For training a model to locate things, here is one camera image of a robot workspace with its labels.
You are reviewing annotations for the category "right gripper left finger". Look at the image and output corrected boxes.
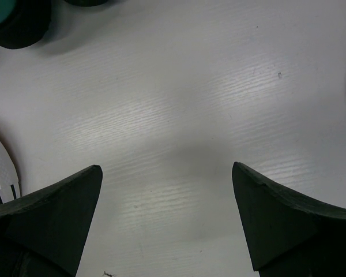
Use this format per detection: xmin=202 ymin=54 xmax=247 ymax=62
xmin=0 ymin=165 xmax=103 ymax=276

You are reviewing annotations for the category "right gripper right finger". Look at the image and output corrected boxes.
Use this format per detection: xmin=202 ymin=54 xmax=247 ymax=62
xmin=232 ymin=162 xmax=346 ymax=276

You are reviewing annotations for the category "white sneaker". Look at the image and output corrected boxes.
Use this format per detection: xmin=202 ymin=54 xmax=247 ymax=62
xmin=0 ymin=141 xmax=21 ymax=204

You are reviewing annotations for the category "left teal black boot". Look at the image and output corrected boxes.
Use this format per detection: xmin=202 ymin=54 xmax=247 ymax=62
xmin=0 ymin=1 xmax=52 ymax=50

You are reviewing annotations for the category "teal black boot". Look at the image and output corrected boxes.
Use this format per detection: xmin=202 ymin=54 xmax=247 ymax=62
xmin=65 ymin=0 xmax=108 ymax=7
xmin=0 ymin=1 xmax=52 ymax=50

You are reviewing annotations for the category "right teal black boot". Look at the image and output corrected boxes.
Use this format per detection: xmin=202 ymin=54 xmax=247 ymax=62
xmin=65 ymin=0 xmax=108 ymax=7

